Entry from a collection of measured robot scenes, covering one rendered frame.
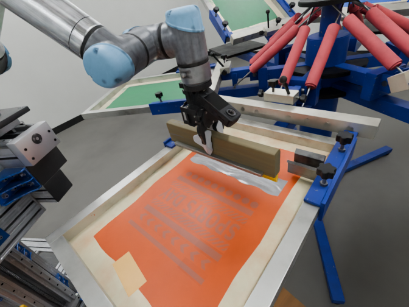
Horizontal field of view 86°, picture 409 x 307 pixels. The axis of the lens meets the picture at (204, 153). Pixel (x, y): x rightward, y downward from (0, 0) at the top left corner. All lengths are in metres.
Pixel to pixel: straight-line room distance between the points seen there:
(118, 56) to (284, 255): 0.51
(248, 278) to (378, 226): 1.46
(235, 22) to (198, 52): 1.49
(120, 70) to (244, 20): 1.67
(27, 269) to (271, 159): 1.08
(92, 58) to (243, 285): 0.53
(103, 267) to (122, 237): 0.08
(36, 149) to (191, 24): 0.64
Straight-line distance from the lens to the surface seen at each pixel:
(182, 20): 0.50
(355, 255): 1.75
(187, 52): 0.51
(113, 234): 0.73
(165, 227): 0.66
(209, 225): 0.63
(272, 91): 0.97
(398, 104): 1.24
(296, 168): 0.69
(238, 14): 2.07
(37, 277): 1.30
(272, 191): 0.68
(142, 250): 0.65
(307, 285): 1.60
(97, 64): 0.44
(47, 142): 0.92
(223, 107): 0.54
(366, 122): 0.85
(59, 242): 0.77
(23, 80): 4.25
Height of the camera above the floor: 1.47
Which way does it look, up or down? 37 degrees down
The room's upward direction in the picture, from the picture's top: 14 degrees counter-clockwise
